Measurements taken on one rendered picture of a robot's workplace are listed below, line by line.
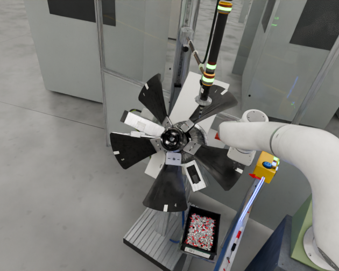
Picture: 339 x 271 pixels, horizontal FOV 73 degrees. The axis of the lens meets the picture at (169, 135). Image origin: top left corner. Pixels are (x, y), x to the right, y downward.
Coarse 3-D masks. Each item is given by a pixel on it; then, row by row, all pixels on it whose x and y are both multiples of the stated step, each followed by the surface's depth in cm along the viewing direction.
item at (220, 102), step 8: (216, 88) 116; (224, 88) 113; (208, 96) 117; (216, 96) 112; (224, 96) 109; (232, 96) 107; (216, 104) 109; (224, 104) 106; (232, 104) 104; (208, 112) 109; (216, 112) 106; (192, 120) 113; (200, 120) 109
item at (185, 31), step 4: (184, 28) 139; (188, 28) 140; (180, 32) 140; (184, 32) 133; (188, 32) 133; (192, 32) 134; (180, 36) 139; (184, 36) 134; (188, 36) 135; (192, 36) 135; (180, 40) 139; (184, 40) 136; (192, 40) 136
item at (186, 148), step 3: (189, 141) 116; (192, 141) 116; (189, 144) 114; (192, 144) 115; (195, 144) 115; (198, 144) 115; (186, 147) 112; (189, 147) 112; (195, 147) 113; (198, 147) 113; (183, 150) 110; (186, 150) 111; (192, 150) 111; (195, 150) 111; (192, 153) 109
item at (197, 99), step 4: (200, 80) 95; (200, 84) 94; (200, 88) 96; (200, 92) 96; (196, 96) 97; (196, 100) 94; (200, 100) 94; (208, 100) 95; (200, 104) 94; (204, 104) 93; (208, 104) 94
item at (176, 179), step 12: (168, 168) 113; (180, 168) 116; (156, 180) 111; (168, 180) 112; (180, 180) 116; (156, 192) 111; (168, 192) 112; (180, 192) 115; (144, 204) 110; (156, 204) 111; (168, 204) 112; (180, 204) 114
